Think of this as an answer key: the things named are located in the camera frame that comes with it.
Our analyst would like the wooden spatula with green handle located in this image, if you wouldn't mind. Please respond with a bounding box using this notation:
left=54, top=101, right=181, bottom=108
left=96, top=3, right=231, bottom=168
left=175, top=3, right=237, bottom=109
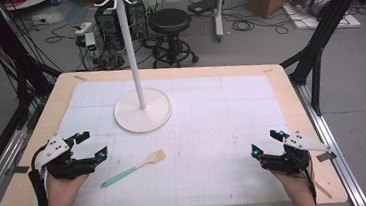
left=97, top=148, right=171, bottom=189

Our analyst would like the black computer tower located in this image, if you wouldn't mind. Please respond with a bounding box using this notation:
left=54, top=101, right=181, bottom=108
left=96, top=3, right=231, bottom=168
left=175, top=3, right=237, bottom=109
left=92, top=0, right=150, bottom=53

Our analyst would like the black flat laptop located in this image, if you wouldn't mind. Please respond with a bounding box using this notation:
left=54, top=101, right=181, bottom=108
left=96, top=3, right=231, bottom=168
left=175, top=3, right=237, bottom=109
left=186, top=0, right=221, bottom=16

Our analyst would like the black tape piece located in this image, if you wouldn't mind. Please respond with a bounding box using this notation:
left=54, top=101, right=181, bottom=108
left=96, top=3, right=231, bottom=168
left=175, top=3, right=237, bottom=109
left=315, top=151, right=339, bottom=164
left=11, top=165, right=31, bottom=176

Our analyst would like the person's left hand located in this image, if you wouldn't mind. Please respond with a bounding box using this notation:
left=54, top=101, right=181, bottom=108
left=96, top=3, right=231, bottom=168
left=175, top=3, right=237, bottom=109
left=40, top=172, right=93, bottom=206

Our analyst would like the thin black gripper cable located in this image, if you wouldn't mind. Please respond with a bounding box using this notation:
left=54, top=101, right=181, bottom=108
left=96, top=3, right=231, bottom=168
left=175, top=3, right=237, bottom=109
left=300, top=153, right=318, bottom=206

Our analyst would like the thick black gripper cable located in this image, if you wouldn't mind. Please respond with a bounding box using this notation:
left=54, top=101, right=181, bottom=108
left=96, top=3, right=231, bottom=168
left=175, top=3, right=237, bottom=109
left=25, top=146, right=52, bottom=206

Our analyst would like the white hook rack stand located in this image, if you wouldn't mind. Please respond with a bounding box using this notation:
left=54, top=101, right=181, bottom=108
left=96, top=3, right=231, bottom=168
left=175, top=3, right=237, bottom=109
left=90, top=0, right=176, bottom=137

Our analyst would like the black metal frame strut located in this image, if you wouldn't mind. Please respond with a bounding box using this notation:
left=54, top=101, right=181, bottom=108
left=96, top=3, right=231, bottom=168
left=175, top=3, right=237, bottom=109
left=273, top=0, right=366, bottom=119
left=0, top=0, right=74, bottom=192

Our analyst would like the thin wooden stick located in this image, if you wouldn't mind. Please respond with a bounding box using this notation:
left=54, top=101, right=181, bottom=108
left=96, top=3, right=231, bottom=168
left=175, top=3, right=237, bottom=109
left=312, top=178, right=334, bottom=201

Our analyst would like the white power adapter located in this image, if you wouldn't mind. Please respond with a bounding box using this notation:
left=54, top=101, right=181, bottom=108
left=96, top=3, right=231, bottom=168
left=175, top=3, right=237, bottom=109
left=84, top=31, right=98, bottom=53

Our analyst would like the coiled black floor cable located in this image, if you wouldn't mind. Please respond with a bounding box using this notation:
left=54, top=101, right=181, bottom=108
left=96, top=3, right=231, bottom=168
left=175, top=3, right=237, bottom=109
left=230, top=18, right=256, bottom=33

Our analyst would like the black round stool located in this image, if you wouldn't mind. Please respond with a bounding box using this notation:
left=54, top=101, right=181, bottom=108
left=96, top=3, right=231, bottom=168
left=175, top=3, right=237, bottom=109
left=147, top=6, right=201, bottom=70

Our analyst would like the white grid mat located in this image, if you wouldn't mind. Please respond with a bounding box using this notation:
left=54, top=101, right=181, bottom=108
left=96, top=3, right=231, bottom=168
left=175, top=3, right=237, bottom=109
left=17, top=64, right=296, bottom=206

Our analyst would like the white round table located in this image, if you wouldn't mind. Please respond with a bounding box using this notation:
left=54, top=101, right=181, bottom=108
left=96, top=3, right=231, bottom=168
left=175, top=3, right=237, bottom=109
left=2, top=0, right=58, bottom=12

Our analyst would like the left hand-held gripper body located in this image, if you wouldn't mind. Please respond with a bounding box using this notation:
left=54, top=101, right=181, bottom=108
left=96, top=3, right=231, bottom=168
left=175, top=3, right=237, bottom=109
left=33, top=131, right=98, bottom=182

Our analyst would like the white flat board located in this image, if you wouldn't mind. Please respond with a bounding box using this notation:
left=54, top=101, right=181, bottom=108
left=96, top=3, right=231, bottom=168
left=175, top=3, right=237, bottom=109
left=282, top=0, right=363, bottom=35

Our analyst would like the person's right hand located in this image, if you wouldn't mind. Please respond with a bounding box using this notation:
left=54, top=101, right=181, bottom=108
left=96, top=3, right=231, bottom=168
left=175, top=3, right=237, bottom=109
left=270, top=165, right=318, bottom=206

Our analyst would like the white rolling stand pole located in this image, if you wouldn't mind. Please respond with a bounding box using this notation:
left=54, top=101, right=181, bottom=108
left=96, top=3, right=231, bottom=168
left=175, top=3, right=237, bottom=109
left=211, top=0, right=232, bottom=44

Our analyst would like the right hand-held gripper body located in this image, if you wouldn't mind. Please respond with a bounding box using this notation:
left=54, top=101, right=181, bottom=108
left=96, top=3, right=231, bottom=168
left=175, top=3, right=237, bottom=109
left=258, top=127, right=333, bottom=177

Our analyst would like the white power strip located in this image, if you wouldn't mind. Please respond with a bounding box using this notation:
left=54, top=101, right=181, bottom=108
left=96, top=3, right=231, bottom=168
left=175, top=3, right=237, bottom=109
left=73, top=20, right=98, bottom=36

